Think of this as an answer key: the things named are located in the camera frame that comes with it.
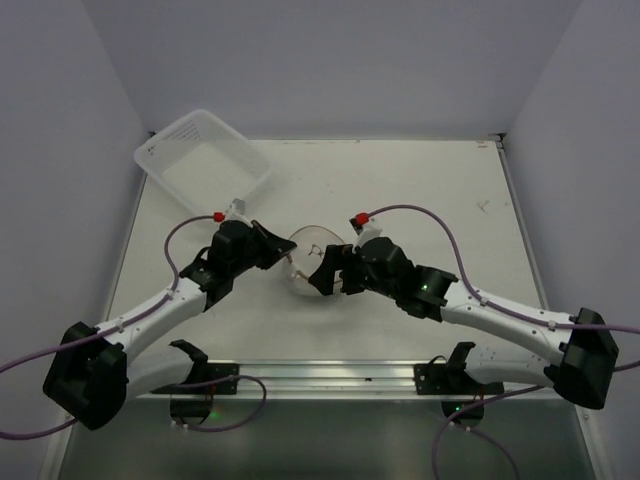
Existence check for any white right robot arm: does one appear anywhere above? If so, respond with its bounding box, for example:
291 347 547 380
309 237 619 410

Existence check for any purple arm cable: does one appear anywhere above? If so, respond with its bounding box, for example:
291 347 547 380
0 210 226 441
349 203 640 480

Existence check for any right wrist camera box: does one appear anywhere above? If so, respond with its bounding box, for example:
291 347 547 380
349 216 382 247

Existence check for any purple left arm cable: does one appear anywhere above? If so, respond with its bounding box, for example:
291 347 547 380
0 210 226 441

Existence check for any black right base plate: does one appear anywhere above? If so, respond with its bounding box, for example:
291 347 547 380
413 363 505 396

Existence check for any white plastic basket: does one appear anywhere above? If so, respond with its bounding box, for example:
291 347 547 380
134 109 273 215

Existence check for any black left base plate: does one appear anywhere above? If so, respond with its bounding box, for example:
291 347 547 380
152 362 240 395

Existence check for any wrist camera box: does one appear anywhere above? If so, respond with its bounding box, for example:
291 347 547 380
349 216 382 247
225 198 251 225

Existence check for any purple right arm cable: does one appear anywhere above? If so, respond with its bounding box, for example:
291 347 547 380
349 203 640 480

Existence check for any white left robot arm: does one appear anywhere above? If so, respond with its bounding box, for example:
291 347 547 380
43 220 296 430

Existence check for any round white mesh laundry bag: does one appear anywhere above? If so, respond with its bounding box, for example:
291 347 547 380
282 225 344 298

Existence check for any aluminium mounting rail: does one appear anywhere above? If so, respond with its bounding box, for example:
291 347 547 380
127 354 553 400

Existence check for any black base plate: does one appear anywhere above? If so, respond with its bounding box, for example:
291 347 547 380
413 363 505 396
152 362 240 395

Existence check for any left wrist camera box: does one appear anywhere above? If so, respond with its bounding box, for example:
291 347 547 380
225 198 251 225

